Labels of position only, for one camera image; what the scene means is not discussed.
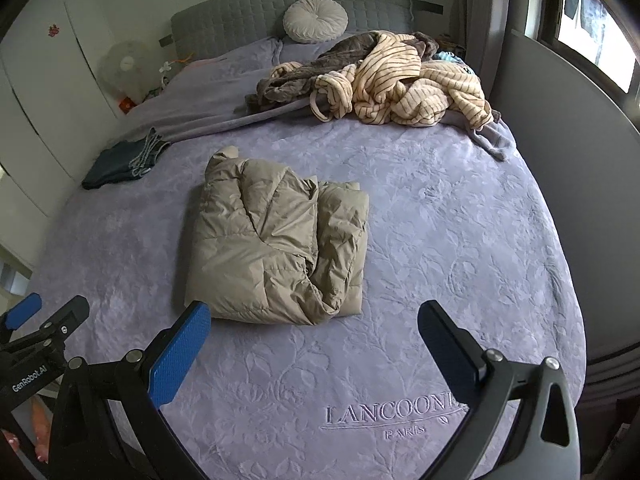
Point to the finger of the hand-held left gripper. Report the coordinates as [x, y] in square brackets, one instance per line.
[22, 307]
[70, 312]

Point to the white wardrobe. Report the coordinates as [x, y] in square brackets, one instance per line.
[40, 85]

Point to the teal cloth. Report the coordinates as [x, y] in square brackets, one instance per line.
[452, 57]

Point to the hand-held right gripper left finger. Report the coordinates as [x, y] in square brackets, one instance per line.
[180, 355]

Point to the small orange box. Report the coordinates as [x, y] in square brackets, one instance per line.
[127, 105]

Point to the window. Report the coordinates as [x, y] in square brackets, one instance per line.
[600, 35]

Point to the purple embossed fleece blanket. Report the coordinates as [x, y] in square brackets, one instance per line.
[425, 235]

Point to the person's foot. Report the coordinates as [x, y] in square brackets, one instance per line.
[41, 430]

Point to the grey-brown fleece garment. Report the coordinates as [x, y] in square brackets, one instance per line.
[300, 77]

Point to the white standing fan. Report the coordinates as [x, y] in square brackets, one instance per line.
[125, 65]

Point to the plain lilac-grey blanket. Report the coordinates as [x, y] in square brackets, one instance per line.
[215, 90]

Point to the cream striped fleece robe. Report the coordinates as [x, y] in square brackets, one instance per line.
[400, 85]

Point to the folded dark jeans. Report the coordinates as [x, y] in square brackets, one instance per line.
[112, 165]

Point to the round white cushion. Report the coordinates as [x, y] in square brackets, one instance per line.
[315, 20]

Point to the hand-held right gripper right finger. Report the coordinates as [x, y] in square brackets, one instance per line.
[447, 350]

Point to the grey quilted headboard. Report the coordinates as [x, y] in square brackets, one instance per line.
[225, 20]

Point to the beige quilted puffer jacket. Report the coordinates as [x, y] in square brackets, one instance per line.
[260, 250]

